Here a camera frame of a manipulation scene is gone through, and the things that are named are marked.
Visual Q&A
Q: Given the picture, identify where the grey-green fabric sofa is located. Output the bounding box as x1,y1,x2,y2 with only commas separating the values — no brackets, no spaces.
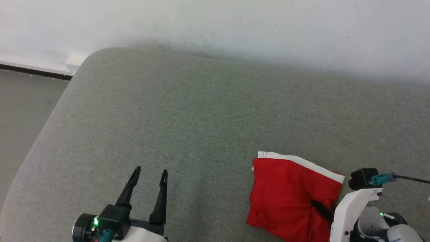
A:
0,47,430,242

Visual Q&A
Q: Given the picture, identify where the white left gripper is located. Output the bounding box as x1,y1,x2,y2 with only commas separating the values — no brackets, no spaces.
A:
113,166,168,242

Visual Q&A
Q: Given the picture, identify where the camera cable teal plug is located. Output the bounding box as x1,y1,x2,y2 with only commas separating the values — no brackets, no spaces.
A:
98,229,115,242
371,172,430,185

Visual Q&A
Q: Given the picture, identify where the red white sports garment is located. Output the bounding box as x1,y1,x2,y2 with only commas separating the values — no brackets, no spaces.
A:
246,151,345,242

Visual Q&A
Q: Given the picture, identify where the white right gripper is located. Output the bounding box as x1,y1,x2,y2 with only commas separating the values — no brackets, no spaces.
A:
311,188,383,242

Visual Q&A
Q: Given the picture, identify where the right camera cable teal plug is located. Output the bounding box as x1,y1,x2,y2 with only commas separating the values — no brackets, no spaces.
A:
371,172,430,185

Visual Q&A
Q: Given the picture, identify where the left camera cable teal plug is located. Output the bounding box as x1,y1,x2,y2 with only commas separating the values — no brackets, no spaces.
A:
98,229,115,242

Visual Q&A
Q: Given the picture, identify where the black baseboard strip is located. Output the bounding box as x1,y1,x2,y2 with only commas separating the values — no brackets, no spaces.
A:
0,64,73,81

